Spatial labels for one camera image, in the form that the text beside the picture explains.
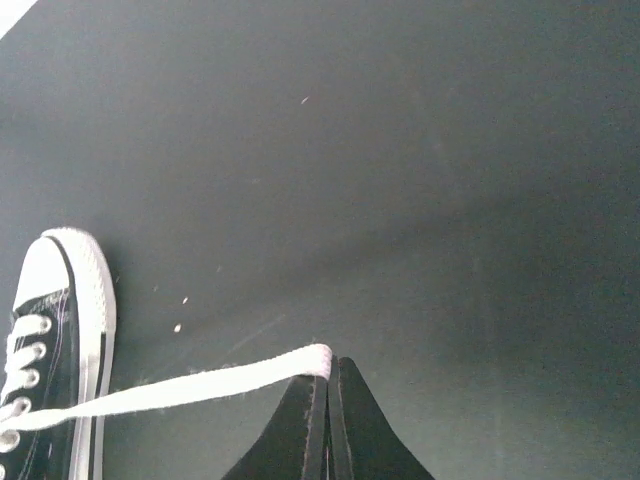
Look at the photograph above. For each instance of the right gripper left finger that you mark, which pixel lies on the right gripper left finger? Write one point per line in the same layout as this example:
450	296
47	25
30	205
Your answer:
293	444

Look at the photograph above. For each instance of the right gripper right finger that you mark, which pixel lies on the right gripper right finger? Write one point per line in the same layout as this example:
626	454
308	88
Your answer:
361	444

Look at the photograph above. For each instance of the white shoelace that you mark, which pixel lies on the white shoelace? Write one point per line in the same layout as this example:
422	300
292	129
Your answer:
312	360

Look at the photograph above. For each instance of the black sneaker white sole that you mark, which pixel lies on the black sneaker white sole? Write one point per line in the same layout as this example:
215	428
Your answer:
59	354

